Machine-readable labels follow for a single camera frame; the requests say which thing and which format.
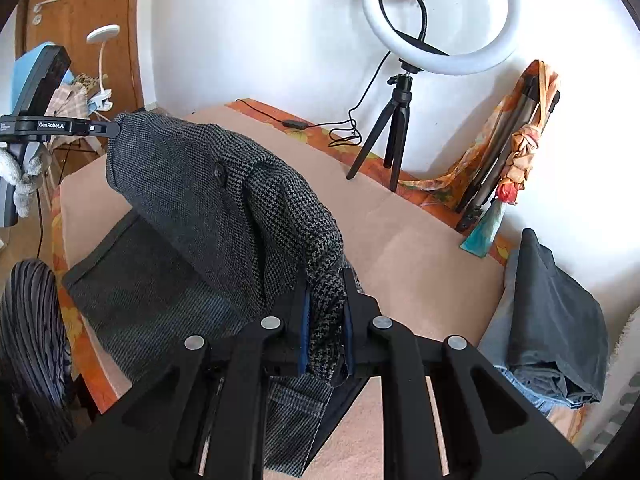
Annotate black mini tripod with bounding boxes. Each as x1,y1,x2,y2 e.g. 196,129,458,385
344,58,426,194

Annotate green patterned white pillow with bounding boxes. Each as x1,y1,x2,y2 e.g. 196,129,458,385
574,309,640,466

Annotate grey houndstooth pants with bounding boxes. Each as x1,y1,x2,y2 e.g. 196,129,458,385
60,112,349,477

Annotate folded dark grey clothes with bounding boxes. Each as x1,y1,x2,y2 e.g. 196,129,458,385
478,229,608,415

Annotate black power cable with switch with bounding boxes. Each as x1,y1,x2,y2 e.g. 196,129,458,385
235,49,393,149

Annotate white clip desk lamp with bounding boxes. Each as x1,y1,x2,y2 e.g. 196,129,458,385
86,24,120,113

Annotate peach blanket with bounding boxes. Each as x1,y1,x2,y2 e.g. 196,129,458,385
58,104,508,480

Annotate white ring light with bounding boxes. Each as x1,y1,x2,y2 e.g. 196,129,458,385
361,0,522,76

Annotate black striped fabric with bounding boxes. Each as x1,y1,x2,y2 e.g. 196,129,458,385
1,259,76,479

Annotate wooden door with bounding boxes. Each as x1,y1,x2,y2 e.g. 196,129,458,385
15,0,143,118

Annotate orange floral bed sheet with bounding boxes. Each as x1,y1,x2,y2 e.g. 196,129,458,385
49,97,591,441

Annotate grey gloved left hand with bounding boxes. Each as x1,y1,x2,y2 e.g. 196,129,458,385
1,142,51,226

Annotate folded tripod with orange scarf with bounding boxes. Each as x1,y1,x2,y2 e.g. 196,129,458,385
401,60,561,258

